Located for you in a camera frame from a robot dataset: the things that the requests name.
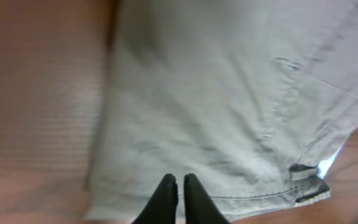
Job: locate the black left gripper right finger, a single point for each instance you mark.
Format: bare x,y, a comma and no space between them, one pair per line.
199,207

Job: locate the khaki green shorts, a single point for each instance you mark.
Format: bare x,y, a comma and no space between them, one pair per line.
251,96

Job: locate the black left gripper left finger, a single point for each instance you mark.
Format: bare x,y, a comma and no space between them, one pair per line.
162,206

